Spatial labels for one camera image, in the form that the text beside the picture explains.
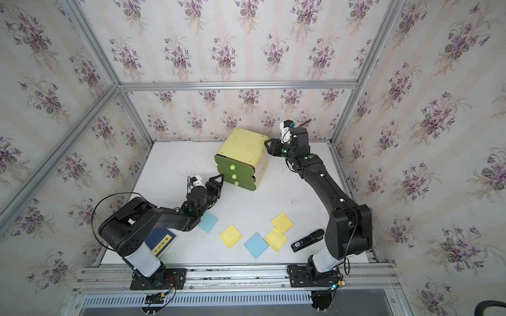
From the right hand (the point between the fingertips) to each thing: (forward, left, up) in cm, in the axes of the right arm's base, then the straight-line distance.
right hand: (270, 143), depth 83 cm
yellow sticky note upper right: (-24, -6, -28) cm, 37 cm away
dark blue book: (-35, +45, -23) cm, 61 cm away
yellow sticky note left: (-31, +17, -27) cm, 44 cm away
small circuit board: (-53, +43, -29) cm, 74 cm away
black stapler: (-31, -19, -22) cm, 43 cm away
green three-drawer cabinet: (-4, +12, -5) cm, 14 cm away
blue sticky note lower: (-34, +5, -27) cm, 44 cm away
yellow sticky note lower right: (-32, -3, -27) cm, 42 cm away
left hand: (-10, +19, -14) cm, 26 cm away
